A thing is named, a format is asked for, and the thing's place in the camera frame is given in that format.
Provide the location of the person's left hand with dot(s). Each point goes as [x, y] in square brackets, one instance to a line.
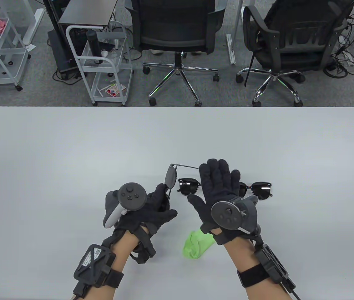
[152, 215]

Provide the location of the person's right hand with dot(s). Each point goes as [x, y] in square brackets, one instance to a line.
[220, 184]

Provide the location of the grey handheld controller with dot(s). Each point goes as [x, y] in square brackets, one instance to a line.
[227, 215]
[131, 195]

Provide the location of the black square sunglasses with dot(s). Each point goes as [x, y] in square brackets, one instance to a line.
[261, 190]
[188, 187]

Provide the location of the black rounded sunglasses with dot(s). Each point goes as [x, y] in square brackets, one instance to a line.
[170, 176]

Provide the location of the green cleaning cloth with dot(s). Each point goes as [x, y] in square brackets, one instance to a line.
[197, 245]

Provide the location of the black glove sensor module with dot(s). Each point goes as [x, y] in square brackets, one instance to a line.
[222, 239]
[145, 250]

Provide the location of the red and white packet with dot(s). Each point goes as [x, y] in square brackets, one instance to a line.
[113, 90]

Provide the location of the white metal desk leg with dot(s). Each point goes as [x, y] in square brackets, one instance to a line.
[230, 50]

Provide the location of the black ribbed office chair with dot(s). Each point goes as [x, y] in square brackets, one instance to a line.
[292, 47]

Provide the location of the black mesh office chair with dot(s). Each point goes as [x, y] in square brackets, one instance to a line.
[177, 28]

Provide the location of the white power strip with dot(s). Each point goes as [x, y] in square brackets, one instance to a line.
[349, 59]

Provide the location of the black bottle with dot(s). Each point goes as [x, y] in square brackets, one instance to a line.
[93, 43]

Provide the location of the black computer tower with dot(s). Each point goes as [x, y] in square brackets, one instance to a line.
[59, 53]

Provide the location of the dark side table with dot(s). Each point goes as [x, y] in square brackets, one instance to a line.
[86, 12]

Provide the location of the white desk foot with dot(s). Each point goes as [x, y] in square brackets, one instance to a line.
[33, 28]

